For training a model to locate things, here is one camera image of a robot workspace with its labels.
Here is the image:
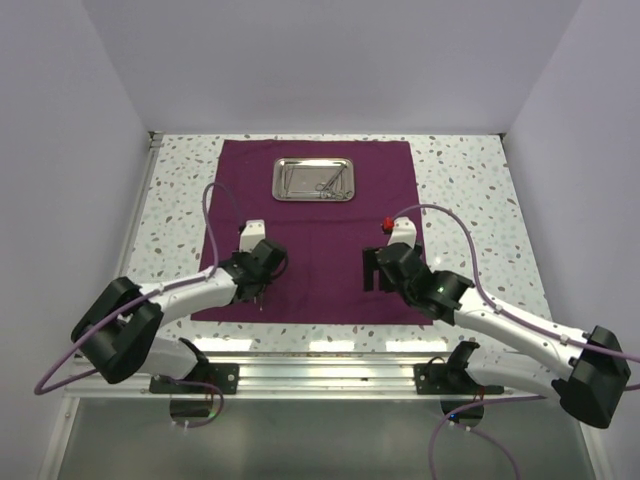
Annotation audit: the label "purple surgical kit cloth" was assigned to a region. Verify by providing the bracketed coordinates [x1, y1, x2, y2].
[192, 140, 430, 325]

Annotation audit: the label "steel surgical scissors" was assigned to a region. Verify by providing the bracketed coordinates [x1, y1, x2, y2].
[315, 167, 347, 201]

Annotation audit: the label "stainless steel instrument tray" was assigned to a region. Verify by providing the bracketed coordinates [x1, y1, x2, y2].
[272, 157, 356, 202]

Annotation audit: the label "thin steel probe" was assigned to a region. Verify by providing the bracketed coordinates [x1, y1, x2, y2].
[283, 168, 293, 196]

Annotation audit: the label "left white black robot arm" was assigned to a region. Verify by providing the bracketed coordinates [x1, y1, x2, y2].
[71, 239, 288, 393]

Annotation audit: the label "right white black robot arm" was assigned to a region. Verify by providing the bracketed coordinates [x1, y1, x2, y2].
[362, 243, 631, 429]

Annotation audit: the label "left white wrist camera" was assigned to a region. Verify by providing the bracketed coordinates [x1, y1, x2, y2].
[238, 219, 266, 253]

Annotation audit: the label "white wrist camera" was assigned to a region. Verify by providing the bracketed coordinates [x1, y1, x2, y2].
[382, 216, 417, 249]
[238, 219, 266, 253]

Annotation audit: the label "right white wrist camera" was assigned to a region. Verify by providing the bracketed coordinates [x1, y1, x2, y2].
[382, 216, 417, 249]

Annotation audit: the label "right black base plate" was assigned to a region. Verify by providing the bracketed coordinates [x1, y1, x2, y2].
[413, 357, 505, 395]

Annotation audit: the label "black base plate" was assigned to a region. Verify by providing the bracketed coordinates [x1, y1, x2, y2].
[149, 363, 240, 395]
[413, 357, 505, 395]

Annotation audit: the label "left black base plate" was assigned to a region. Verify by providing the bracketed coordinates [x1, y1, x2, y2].
[149, 363, 240, 395]

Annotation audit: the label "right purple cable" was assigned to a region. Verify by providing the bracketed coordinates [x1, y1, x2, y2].
[392, 203, 640, 480]

